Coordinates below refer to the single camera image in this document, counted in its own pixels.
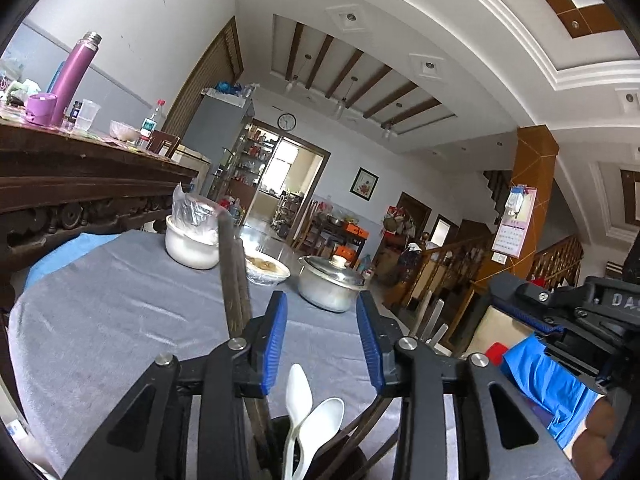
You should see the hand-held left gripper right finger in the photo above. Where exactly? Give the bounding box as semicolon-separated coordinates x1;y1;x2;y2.
356;290;581;480

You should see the wooden dining chair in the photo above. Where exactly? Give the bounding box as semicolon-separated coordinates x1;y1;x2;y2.
292;200;321;251

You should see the framed wall picture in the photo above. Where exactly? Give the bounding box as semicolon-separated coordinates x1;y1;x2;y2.
350;167;380;202

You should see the clear plastic bag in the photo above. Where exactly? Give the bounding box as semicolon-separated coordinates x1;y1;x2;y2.
172;182;231;233

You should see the person's right hand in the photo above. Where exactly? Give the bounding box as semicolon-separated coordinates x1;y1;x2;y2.
570;400;617;480

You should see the white spoon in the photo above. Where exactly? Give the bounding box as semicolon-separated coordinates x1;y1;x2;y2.
294;397;347;480
281;363;314;480

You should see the orange wooden pillar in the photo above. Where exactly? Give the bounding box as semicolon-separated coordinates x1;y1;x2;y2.
470;127;561;281

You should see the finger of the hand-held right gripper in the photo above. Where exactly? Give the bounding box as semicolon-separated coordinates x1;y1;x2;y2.
492;300;563;336
489;274;596;311

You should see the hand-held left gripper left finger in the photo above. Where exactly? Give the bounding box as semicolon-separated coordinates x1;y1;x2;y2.
65;291;289;480

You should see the plastic-wrapped plate of food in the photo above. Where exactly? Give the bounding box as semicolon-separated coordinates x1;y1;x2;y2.
243;252;292;287

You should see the black utensil holder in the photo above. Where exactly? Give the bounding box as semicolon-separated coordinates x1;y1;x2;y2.
267;412;371;480

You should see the glass display cabinet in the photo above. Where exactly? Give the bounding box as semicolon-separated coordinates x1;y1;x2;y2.
220;125;281;211

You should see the white bowl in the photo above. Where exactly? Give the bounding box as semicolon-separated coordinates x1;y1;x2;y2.
165;215;223;271

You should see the brown wooden chair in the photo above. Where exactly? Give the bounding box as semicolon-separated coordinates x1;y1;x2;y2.
145;130;182;161

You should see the blue jacket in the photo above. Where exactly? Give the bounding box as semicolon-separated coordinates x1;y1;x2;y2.
501;332;603;453

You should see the dark carved wooden sideboard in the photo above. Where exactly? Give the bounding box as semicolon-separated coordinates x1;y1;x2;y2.
0;117;201;311

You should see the aluminium pot with lid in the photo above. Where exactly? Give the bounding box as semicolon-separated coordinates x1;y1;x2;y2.
297;255;368;313

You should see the wooden landing balustrade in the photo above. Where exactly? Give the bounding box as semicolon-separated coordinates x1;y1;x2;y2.
530;234;586;291

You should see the clear bottle with red cap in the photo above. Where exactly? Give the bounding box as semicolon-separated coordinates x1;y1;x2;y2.
139;99;167;151

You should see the dark chopstick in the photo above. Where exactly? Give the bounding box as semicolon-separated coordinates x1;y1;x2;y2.
232;237;271;456
218;212;268;456
330;396;398;453
345;400;401;461

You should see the clear plastic cup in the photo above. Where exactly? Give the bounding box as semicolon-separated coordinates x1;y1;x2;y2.
75;99;102;132

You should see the wooden side table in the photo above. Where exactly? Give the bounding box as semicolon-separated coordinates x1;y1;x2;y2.
310;212;371;261

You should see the blue tablecloth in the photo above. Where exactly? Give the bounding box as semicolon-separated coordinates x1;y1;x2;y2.
25;232;126;286

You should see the purple flask lid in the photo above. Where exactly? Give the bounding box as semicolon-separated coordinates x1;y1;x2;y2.
25;92;60;126

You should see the wooden stair railing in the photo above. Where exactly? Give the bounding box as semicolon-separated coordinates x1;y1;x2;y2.
395;232;496;311

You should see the purple thermos flask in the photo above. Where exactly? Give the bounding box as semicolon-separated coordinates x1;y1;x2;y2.
47;31;103;128

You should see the wall calendar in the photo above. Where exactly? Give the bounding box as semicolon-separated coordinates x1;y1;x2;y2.
491;186;538;260

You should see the pendant ceiling lamp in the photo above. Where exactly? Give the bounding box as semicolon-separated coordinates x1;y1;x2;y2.
382;104;402;141
285;55;311;93
336;77;357;117

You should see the grey fridge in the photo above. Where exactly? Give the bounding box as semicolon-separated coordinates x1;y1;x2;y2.
182;87;256;201

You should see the plastic-covered small bowl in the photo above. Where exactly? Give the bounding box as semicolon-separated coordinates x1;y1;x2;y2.
109;120;143;142

